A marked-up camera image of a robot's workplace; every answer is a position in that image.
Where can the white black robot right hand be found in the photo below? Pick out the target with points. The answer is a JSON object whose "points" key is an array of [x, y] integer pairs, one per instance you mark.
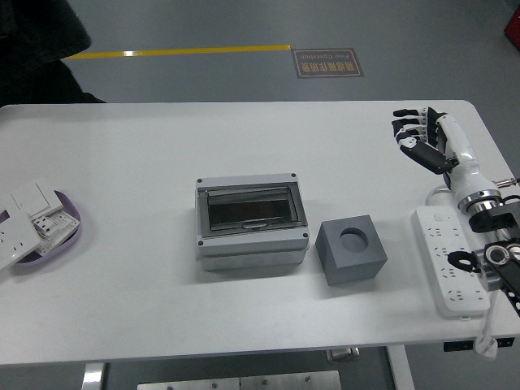
{"points": [[461, 154]]}

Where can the grey box with clear lid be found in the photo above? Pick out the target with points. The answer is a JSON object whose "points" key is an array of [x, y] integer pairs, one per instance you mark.
{"points": [[252, 243]]}

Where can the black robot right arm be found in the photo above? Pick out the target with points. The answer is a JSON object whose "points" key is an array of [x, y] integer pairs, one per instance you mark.
{"points": [[491, 219]]}

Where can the grey cube with round hole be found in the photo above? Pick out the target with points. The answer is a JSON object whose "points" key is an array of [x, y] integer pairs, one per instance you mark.
{"points": [[349, 264]]}

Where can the white power strip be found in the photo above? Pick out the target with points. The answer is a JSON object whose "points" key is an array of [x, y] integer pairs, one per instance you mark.
{"points": [[451, 276]]}

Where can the red object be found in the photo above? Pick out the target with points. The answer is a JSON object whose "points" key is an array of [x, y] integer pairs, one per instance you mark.
{"points": [[513, 30]]}

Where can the brown floor sign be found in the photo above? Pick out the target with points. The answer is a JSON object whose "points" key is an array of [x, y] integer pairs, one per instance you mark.
{"points": [[327, 63]]}

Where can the black under-table bar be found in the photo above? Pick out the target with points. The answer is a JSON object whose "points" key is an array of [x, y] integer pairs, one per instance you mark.
{"points": [[459, 346]]}

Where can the white table leg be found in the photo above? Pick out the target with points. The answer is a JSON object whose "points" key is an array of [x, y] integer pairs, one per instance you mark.
{"points": [[402, 369], [93, 378]]}

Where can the purple tray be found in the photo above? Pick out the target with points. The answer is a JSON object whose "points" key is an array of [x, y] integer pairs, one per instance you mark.
{"points": [[69, 239]]}

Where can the white socket insert module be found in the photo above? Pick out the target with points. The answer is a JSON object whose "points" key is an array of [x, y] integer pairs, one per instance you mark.
{"points": [[50, 227]]}

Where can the person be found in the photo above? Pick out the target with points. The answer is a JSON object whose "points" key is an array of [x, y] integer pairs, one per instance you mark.
{"points": [[32, 48]]}

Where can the white socket panel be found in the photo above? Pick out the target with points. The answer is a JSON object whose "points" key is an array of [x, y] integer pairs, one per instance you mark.
{"points": [[14, 239]]}

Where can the silver table bracket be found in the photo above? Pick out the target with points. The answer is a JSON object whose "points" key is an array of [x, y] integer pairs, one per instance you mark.
{"points": [[343, 354]]}

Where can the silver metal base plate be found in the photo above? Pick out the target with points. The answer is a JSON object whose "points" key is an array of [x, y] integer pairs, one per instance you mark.
{"points": [[239, 382]]}

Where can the white rocker switch panel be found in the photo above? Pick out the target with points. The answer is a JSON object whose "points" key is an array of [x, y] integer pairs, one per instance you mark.
{"points": [[34, 199]]}

